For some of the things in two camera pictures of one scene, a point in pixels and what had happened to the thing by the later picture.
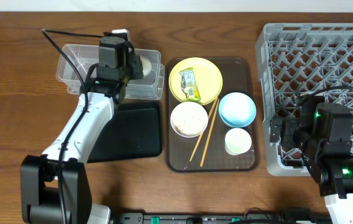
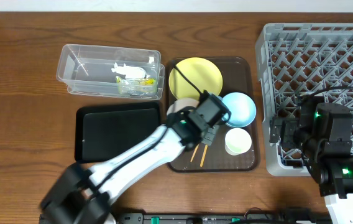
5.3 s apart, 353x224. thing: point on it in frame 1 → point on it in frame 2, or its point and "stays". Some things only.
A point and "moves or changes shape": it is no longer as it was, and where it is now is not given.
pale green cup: x=237 y=141 stays
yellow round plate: x=196 y=79 stays
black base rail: x=265 y=218 stays
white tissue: x=146 y=66 moves or changes shape
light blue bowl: x=237 y=109 stays
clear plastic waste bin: x=84 y=56 stays
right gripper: x=276 y=129 stays
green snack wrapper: x=189 y=85 → x=141 y=86
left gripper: x=136 y=66 → x=209 y=135
